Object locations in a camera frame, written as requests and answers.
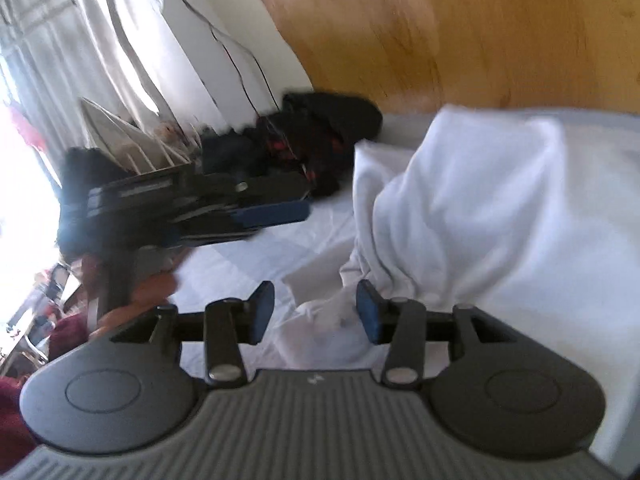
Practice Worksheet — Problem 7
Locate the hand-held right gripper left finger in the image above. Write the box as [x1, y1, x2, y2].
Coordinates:
[107, 281, 276, 389]

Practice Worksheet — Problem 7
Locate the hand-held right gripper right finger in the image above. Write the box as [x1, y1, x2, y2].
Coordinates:
[356, 280, 508, 388]

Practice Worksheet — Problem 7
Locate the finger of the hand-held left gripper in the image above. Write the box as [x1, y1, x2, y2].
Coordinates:
[169, 201, 312, 248]
[192, 174, 317, 208]

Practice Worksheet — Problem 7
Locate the white printed T-shirt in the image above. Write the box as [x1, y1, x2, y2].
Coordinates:
[274, 105, 640, 368]

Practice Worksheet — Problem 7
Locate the person's left hand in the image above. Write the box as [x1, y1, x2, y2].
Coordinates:
[80, 254, 183, 333]

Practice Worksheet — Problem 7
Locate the light blue bed sheet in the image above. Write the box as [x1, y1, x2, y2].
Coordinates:
[165, 110, 640, 476]

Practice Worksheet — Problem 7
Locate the white drying rack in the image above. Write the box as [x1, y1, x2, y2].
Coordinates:
[79, 97, 201, 176]

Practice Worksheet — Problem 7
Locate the black and red knit garment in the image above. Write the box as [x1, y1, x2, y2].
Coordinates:
[200, 91, 385, 198]

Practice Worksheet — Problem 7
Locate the beige curtain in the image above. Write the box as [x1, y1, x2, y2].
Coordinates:
[0, 0, 176, 196]

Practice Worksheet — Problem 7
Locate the dark red garment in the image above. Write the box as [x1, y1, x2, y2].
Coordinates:
[0, 310, 91, 461]

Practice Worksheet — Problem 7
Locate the wooden headboard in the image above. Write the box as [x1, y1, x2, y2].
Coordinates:
[235, 0, 640, 116]

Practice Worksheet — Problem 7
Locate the black wall cable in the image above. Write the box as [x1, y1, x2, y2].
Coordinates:
[145, 0, 283, 121]

